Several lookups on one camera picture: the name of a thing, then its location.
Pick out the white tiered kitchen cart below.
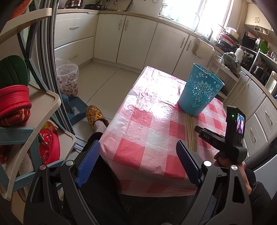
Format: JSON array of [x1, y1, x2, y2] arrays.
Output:
[[208, 55, 240, 103]]

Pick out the right hand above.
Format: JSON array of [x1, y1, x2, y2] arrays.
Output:
[[213, 151, 253, 195]]

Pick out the yellow patterned slipper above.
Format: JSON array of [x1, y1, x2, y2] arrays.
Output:
[[86, 105, 104, 128]]

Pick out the blue dustpan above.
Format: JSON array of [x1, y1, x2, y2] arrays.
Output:
[[61, 94, 88, 125]]

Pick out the beige shelf rack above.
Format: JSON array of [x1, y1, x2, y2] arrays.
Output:
[[1, 8, 76, 201]]

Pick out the teal perforated plastic bin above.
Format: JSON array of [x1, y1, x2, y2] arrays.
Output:
[[178, 63, 224, 116]]

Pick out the floral lined trash bin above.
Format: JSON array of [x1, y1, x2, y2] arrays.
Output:
[[55, 58, 79, 97]]

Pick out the red woven hat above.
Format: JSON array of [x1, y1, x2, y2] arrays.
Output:
[[1, 85, 32, 127]]

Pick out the green bagged vegetables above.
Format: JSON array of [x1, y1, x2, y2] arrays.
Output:
[[222, 52, 241, 74]]

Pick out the white thermos jug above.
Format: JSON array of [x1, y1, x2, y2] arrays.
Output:
[[235, 46, 247, 63]]

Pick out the hanging white waste bin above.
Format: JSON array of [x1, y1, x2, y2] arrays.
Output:
[[191, 38, 215, 60]]

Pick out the black microwave oven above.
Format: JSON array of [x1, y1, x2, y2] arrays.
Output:
[[242, 34, 260, 52]]

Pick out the green round item on shelf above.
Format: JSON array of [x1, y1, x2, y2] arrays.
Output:
[[1, 55, 30, 89]]

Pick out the stacked bowls and dishes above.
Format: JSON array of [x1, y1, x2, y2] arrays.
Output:
[[217, 28, 239, 48]]

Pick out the chrome sink faucet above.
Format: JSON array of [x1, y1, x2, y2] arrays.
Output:
[[193, 12, 201, 33]]

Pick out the black frying pan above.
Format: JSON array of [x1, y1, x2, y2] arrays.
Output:
[[84, 4, 102, 10]]

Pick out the copper kettle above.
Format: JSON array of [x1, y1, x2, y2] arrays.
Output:
[[65, 0, 83, 8]]

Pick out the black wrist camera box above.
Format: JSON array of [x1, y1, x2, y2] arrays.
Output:
[[225, 105, 246, 146]]

